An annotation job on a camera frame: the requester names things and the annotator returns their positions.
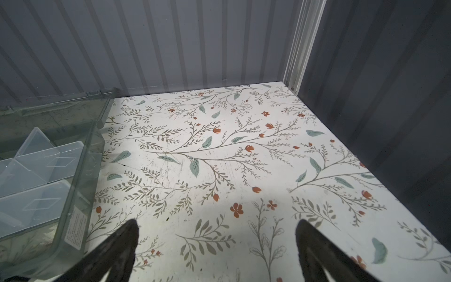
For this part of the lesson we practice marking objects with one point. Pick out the transparent green compartment organizer box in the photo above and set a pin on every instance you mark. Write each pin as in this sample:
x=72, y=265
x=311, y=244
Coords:
x=51, y=156

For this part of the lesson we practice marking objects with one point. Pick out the aluminium corner frame post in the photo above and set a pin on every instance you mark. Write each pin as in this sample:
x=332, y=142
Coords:
x=306, y=28

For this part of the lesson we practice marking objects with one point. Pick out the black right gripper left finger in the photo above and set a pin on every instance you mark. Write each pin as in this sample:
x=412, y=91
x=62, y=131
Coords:
x=113, y=259

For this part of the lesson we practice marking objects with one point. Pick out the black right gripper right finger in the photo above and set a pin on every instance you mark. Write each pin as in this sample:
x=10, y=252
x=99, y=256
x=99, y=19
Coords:
x=318, y=255

